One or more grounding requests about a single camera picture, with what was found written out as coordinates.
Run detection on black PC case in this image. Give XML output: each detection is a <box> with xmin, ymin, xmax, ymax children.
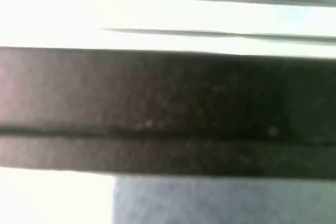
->
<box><xmin>0</xmin><ymin>46</ymin><xmax>336</xmax><ymax>224</ymax></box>

